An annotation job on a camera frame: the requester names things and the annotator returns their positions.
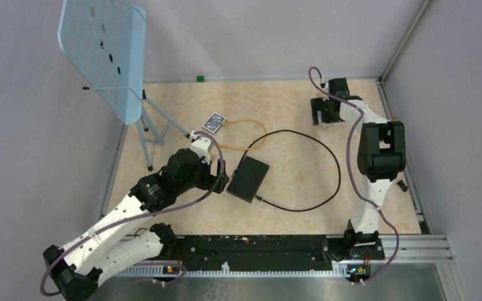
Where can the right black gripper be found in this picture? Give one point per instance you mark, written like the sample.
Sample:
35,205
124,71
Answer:
317,105

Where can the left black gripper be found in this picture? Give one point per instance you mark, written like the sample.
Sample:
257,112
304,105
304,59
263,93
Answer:
214,183

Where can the black network switch box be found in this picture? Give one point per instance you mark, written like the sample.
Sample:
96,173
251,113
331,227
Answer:
248,178

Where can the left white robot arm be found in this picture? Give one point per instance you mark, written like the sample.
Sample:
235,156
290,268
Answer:
80,267

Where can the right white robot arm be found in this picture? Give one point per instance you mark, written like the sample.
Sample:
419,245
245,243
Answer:
380,158

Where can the blue playing card deck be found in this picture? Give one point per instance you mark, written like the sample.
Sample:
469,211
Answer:
214,122

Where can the small black clip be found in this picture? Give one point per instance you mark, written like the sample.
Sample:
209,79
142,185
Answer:
402,185

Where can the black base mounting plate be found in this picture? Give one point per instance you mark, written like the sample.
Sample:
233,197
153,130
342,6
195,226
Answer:
265,253

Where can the light blue music stand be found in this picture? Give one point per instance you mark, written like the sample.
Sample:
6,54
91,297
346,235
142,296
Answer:
106,42

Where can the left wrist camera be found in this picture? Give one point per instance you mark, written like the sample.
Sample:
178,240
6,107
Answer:
201,145

